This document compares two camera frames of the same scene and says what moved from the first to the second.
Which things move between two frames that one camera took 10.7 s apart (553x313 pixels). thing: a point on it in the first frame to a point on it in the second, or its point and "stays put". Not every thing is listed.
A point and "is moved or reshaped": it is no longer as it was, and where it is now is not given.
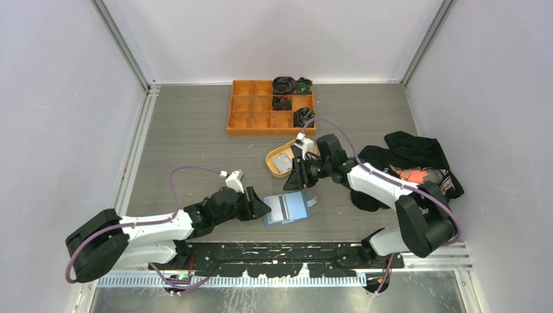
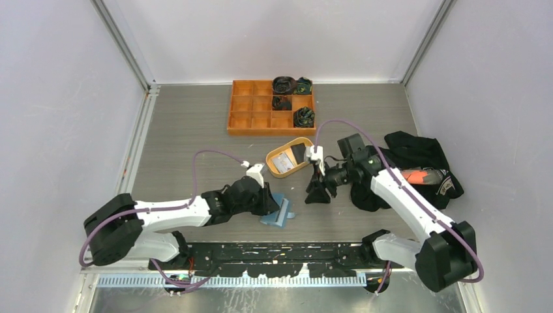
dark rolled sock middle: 281,103 stays put
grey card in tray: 282,163 stays put
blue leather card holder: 287,207 is moved or reshaped
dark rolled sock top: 284,85 stays put
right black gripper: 297,180 to 317,193
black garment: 408,150 stays put
